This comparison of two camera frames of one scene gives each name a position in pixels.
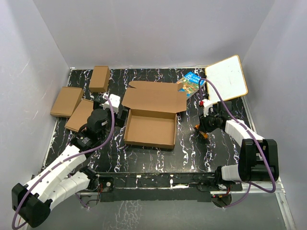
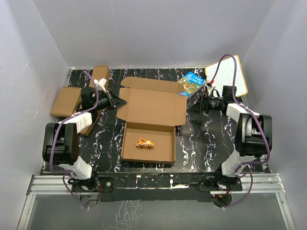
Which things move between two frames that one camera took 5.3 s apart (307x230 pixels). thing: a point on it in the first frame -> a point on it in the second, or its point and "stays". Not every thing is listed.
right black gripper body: x=210 y=122 -> x=213 y=103
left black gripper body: x=118 y=121 -> x=104 y=102
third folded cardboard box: x=100 y=80 stays
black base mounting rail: x=160 y=187 stays
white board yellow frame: x=227 y=75 stays
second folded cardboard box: x=67 y=101 stays
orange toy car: x=205 y=135 -> x=145 y=143
